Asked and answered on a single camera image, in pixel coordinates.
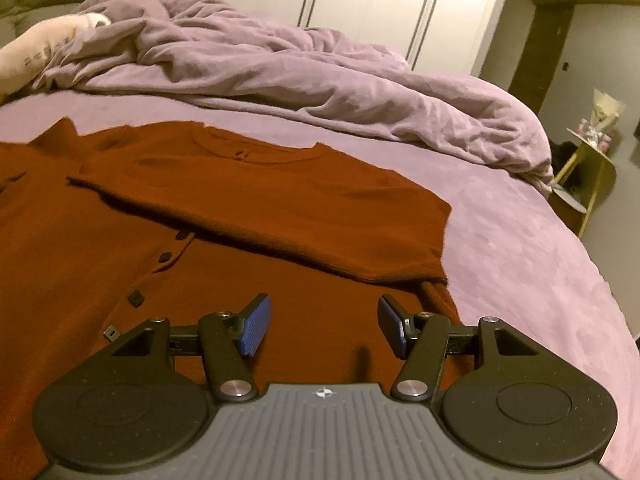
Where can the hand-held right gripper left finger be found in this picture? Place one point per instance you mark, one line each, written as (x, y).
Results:
(256, 325)

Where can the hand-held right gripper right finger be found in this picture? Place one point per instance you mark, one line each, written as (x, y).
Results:
(392, 325)

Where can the rust brown knit cardigan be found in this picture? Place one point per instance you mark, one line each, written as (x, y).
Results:
(250, 200)

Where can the purple bed sheet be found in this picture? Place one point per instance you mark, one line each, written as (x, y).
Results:
(525, 270)

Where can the dark cloth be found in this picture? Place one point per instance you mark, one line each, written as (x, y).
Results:
(565, 160)

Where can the crumpled purple duvet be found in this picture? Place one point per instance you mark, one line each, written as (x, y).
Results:
(300, 70)

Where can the yellow side table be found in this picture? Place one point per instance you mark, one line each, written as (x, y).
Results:
(600, 160)

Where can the small pink bottles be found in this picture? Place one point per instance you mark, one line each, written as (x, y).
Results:
(605, 141)

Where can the white wardrobe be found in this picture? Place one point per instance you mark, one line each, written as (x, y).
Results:
(375, 0)

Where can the white printed pillow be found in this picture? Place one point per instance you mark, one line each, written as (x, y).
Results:
(35, 55)

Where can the dark wooden door frame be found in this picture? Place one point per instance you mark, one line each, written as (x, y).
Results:
(540, 55)

